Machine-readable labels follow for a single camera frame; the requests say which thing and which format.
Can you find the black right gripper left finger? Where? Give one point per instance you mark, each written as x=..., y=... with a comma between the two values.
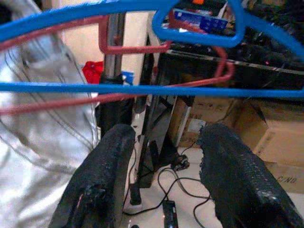
x=99, y=178

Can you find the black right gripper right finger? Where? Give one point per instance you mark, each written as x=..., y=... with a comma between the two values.
x=237, y=178

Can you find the cream white jeans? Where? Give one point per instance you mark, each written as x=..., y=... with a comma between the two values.
x=35, y=154

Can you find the small printed cardboard box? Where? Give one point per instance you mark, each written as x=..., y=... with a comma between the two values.
x=289, y=175

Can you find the large cardboard box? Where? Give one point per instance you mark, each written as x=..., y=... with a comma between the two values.
x=280, y=133

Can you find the dark cardboard box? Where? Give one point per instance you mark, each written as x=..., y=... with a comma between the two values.
x=213, y=111

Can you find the black power adapter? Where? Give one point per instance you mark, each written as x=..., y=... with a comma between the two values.
x=170, y=213

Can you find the red cloth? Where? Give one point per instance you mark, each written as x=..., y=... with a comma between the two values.
x=92, y=72

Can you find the black desk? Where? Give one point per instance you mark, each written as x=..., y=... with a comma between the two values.
x=261, y=59

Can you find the blue printed box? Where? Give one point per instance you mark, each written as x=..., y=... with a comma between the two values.
x=209, y=23

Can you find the black clothes rack frame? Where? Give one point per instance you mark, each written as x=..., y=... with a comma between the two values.
x=113, y=66

